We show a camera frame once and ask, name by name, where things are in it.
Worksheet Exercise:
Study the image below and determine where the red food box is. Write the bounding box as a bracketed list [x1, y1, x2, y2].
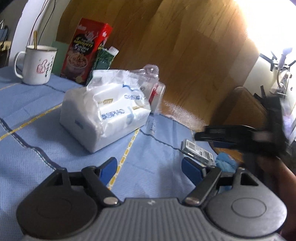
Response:
[60, 18, 113, 84]

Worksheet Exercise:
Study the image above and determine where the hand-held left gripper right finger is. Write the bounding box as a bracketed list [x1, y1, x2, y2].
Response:
[181, 157, 263, 207]

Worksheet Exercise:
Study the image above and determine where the black hanging cable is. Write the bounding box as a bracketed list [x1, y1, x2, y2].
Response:
[29, 0, 50, 45]

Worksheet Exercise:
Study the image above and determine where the black wall tape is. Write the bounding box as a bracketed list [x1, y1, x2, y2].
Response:
[259, 52, 296, 73]

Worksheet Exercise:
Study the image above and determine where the white enamel mug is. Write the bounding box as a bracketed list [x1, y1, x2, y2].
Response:
[14, 44, 58, 85]

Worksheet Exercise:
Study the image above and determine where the small silver packet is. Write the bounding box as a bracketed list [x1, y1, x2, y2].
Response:
[181, 138, 216, 167]

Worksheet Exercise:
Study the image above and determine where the light green card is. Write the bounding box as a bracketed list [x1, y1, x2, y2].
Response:
[50, 41, 71, 76]

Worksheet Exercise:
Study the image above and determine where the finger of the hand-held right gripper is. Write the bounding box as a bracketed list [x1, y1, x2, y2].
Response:
[194, 126, 243, 153]

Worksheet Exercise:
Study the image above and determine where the white tissue pack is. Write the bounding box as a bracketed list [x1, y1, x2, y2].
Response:
[59, 69, 152, 154]

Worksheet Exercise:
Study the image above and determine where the blue striped tablecloth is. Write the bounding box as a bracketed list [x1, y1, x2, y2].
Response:
[0, 66, 255, 241]

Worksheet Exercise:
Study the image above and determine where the dark green small box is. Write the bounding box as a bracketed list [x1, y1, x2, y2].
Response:
[86, 46, 119, 86]

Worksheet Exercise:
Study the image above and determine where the wooden board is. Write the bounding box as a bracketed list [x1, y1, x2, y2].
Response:
[57, 0, 260, 130]

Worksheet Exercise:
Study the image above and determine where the blue cloth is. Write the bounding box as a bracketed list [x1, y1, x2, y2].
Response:
[216, 152, 239, 194]

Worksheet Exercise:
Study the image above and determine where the brown chair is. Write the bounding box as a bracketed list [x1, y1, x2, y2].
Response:
[209, 86, 278, 167]

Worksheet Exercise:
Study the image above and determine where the person's right forearm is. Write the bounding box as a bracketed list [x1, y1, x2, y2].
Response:
[254, 155, 296, 238]

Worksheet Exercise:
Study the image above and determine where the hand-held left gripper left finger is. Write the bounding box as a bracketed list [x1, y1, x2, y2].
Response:
[35, 157, 121, 207]

